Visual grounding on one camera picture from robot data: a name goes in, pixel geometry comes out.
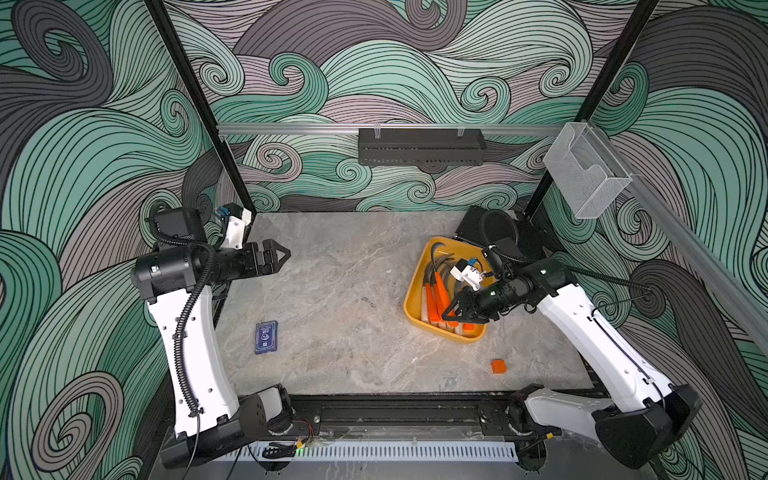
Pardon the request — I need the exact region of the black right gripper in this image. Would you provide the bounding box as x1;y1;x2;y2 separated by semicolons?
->
441;277;517;320

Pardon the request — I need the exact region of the orange handle sickle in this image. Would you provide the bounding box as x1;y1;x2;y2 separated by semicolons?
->
424;262;440;327
460;323;478;335
430;242;455;332
431;253;472;283

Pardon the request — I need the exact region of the large wooden handle sickle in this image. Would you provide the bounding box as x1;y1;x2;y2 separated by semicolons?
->
420;285;429;323

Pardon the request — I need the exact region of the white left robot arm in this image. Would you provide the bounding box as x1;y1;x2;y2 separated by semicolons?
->
132;203;294;469

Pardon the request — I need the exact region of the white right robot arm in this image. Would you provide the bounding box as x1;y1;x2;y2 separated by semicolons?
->
439;207;702;469

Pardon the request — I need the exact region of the yellow plastic storage tray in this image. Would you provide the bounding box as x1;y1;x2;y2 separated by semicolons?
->
403;237;490;344

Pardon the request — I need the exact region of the small orange block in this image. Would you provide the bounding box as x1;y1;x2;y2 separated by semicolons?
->
491;359;508;375

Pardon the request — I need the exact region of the blue playing card box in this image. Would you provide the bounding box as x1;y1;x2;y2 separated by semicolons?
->
254;320;278;355

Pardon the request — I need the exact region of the black aluminium carrying case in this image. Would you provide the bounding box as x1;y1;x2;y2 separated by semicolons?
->
453;206;525;258

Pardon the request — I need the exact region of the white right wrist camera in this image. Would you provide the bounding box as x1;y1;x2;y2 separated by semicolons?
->
450;258;486;291

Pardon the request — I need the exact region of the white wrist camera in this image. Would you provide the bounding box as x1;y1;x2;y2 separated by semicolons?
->
216;203;253;250
450;258;486;291

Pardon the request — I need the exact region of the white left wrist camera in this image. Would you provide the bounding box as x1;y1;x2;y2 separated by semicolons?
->
216;203;253;250

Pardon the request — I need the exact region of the aluminium horizontal wall rail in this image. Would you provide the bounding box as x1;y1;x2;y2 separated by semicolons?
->
217;122;568;138

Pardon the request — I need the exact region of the black perforated wall shelf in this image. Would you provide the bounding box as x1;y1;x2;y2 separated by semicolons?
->
357;127;488;172

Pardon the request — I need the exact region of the clear plastic wall bin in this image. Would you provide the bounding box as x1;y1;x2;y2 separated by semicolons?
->
544;122;632;220

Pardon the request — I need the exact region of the white slotted cable duct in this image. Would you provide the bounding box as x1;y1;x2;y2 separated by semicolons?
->
169;440;520;464

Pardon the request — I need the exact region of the aluminium right side rail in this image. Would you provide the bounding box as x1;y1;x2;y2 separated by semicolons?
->
606;131;767;351

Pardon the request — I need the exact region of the black vertical frame post left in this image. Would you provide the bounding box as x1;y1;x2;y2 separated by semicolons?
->
144;0;256;213

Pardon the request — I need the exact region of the black vertical frame post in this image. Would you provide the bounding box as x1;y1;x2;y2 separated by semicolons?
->
144;0;256;213
523;0;659;221

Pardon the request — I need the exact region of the black vertical frame post right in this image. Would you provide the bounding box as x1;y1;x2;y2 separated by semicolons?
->
523;0;659;221

